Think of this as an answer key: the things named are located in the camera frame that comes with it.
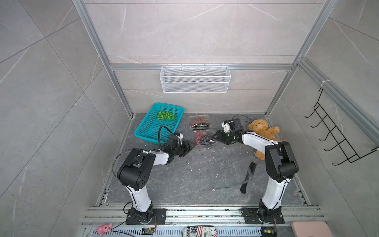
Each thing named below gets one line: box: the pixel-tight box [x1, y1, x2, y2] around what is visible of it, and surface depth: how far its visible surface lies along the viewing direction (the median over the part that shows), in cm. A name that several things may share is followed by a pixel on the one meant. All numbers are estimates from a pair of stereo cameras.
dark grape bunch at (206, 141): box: [202, 139, 215, 146], surface depth 99 cm
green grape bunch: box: [155, 111, 176, 120], surface depth 116 cm
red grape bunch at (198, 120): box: [189, 117, 208, 128], surface depth 113 cm
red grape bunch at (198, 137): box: [193, 130, 205, 146], surface depth 100 cm
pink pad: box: [290, 221, 334, 237], surface depth 71 cm
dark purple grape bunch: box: [192, 122, 210, 130], surface depth 108 cm
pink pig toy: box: [96, 223, 113, 236], surface depth 70 cm
